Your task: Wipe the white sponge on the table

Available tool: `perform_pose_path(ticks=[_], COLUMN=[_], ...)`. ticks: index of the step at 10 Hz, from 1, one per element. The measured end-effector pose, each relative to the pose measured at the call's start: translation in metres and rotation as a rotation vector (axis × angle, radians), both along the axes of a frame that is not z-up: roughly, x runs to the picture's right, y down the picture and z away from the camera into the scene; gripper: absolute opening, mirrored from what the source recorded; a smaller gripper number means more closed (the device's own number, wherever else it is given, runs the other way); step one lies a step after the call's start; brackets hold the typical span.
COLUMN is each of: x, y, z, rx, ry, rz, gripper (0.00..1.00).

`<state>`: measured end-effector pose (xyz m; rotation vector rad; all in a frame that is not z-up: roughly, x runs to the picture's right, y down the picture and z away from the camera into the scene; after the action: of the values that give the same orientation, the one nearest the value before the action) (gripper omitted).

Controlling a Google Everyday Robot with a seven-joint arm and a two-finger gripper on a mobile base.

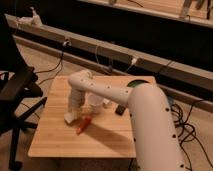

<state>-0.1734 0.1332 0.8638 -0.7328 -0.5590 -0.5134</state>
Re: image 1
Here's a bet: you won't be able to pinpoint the orange carrot toy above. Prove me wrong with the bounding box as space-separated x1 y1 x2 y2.
76 117 92 135

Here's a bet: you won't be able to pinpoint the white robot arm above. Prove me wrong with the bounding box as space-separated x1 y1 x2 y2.
68 70 185 171

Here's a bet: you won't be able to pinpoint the black office chair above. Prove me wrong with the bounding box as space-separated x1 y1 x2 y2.
0 11 47 171

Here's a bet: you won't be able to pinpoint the small black block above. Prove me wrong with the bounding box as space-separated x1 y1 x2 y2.
115 105 126 116

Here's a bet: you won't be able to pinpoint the wooden table board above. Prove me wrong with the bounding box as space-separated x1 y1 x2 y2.
27 75 158 159

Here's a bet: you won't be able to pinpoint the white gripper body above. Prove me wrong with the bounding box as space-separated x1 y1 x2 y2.
68 89 85 115

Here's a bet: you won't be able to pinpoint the black cable on left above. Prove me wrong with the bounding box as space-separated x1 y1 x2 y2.
34 40 71 86

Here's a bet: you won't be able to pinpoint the green bowl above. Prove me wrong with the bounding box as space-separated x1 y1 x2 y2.
127 80 148 88

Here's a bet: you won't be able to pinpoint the white hanging cable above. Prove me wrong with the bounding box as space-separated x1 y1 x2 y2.
94 44 138 75

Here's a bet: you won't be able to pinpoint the black floor cables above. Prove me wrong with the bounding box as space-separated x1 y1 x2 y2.
169 99 213 171

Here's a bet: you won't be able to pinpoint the white sponge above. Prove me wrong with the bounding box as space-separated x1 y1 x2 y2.
64 112 80 124

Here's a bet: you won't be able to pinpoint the clear plastic cup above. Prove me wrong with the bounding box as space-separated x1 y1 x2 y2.
87 93 104 114

